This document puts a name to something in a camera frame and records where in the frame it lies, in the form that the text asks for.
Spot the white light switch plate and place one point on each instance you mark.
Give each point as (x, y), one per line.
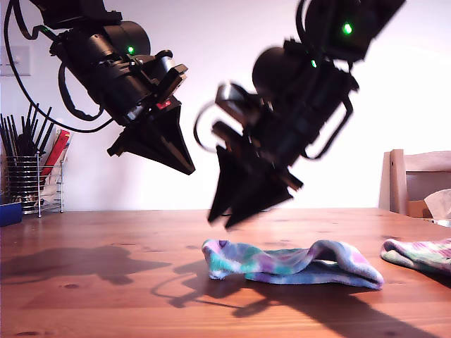
(23, 60)

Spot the grey tissue box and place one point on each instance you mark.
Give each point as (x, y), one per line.
(443, 223)

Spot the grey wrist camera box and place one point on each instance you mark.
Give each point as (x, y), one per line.
(236, 100)
(165, 63)

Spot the tie-dye Hugging Face sock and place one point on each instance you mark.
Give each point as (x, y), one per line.
(282, 267)
(423, 255)

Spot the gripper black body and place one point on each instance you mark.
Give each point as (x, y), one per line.
(141, 95)
(282, 148)

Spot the red and yellow paper packet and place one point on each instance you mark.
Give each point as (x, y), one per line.
(60, 144)

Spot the beige paper packet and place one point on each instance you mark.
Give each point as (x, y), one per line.
(53, 186)

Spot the dark blue container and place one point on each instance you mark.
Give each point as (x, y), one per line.
(10, 214)

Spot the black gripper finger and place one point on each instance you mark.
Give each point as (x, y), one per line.
(264, 197)
(176, 137)
(236, 179)
(148, 144)

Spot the brown wooden chair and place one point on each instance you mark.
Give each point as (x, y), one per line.
(398, 183)

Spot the black chopstick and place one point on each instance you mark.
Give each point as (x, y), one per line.
(15, 130)
(44, 126)
(28, 118)
(24, 125)
(5, 134)
(9, 135)
(47, 138)
(35, 121)

